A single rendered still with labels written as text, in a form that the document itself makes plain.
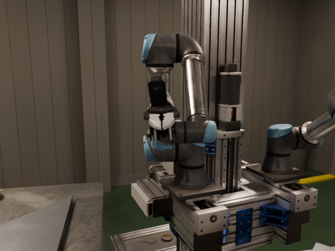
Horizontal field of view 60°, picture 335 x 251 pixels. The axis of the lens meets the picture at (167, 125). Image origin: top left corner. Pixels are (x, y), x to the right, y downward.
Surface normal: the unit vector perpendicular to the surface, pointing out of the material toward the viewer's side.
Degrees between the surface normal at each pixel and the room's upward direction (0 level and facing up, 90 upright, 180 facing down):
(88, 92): 90
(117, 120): 90
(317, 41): 90
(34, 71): 90
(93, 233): 0
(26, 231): 0
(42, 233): 0
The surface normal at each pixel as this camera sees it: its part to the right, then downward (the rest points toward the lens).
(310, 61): -0.92, 0.07
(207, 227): 0.38, 0.16
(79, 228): 0.00, -0.98
